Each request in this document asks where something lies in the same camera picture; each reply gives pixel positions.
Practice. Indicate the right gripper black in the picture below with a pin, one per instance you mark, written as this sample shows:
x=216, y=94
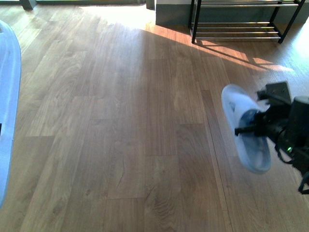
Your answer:
x=275, y=122

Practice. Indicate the light blue slipper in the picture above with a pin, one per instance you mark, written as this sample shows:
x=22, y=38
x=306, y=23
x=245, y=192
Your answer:
x=10, y=75
x=240, y=109

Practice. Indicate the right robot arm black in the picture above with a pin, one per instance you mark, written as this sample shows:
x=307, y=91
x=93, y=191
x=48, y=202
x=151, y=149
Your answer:
x=297, y=154

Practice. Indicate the black metal shoe rack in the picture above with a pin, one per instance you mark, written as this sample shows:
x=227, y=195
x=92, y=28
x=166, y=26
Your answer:
x=242, y=19

